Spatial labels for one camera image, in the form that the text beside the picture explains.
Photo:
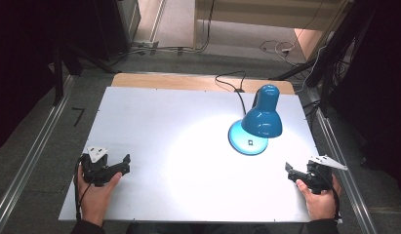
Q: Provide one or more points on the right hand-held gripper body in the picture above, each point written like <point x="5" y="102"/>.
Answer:
<point x="318" y="177"/>

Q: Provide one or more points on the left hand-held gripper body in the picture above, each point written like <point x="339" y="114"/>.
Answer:
<point x="94" y="169"/>

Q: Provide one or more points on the blue desk lamp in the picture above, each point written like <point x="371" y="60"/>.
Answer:
<point x="263" y="122"/>

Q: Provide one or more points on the person's right hand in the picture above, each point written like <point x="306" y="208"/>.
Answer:
<point x="321" y="204"/>

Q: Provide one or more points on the person's left hand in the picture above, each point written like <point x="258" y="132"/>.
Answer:
<point x="95" y="201"/>

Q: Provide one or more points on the wooden table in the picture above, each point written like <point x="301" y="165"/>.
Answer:
<point x="175" y="81"/>

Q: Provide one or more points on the black metal stand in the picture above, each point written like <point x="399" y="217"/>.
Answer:
<point x="63" y="61"/>
<point x="331" y="58"/>

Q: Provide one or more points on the grey power strip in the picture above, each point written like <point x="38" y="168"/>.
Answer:
<point x="145" y="45"/>

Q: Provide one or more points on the dark cabinet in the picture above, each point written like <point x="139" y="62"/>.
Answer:
<point x="118" y="26"/>

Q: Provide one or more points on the light wooden furniture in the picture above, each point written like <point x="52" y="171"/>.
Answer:
<point x="253" y="14"/>

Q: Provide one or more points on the metal floor rail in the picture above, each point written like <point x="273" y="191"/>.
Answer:
<point x="32" y="156"/>
<point x="342" y="169"/>

